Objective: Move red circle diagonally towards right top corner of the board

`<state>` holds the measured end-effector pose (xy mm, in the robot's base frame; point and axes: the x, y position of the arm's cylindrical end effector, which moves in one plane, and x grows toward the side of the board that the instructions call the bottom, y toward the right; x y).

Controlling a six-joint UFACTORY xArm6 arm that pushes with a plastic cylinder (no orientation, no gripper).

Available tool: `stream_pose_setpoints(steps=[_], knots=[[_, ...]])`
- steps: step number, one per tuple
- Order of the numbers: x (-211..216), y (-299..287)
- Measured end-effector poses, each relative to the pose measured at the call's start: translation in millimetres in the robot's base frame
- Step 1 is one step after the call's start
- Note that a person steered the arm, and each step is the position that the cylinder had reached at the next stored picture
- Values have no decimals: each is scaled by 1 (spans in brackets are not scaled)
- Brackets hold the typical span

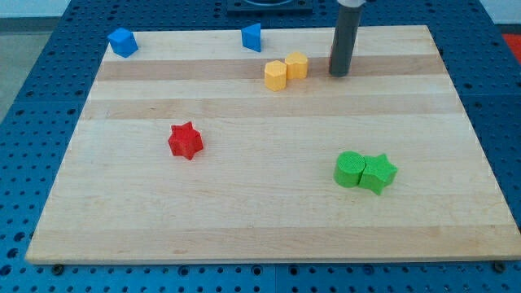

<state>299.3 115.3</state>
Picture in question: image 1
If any wooden board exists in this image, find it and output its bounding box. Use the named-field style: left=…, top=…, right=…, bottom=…
left=25, top=25, right=520, bottom=265

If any green cylinder block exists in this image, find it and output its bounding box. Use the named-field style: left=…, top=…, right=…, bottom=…
left=333, top=151, right=366, bottom=188

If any blue cube block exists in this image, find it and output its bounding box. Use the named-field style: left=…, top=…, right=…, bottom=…
left=107, top=28, right=138, bottom=58

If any yellow hexagon block front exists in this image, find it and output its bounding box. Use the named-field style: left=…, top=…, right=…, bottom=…
left=264, top=60, right=287, bottom=91

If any blue triangle block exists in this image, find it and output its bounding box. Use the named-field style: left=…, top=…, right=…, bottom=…
left=241, top=23, right=261, bottom=52

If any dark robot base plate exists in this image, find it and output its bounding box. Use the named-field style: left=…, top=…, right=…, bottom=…
left=225, top=0, right=313, bottom=15

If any yellow hexagon block rear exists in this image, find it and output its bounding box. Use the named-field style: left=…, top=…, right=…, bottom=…
left=284, top=51, right=309, bottom=80

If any green star block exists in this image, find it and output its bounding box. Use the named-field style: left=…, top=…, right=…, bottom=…
left=358, top=154, right=398, bottom=195

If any red star block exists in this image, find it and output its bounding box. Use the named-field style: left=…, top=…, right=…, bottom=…
left=168, top=121, right=204, bottom=160

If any silver rod holder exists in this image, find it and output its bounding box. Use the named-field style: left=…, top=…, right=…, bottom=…
left=338, top=0, right=366, bottom=7

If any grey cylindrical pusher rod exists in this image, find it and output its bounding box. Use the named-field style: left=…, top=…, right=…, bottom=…
left=329, top=5, right=362, bottom=77

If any yellow hexagon block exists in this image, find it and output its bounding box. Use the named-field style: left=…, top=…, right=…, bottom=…
left=264, top=60, right=287, bottom=91
left=284, top=51, right=309, bottom=80

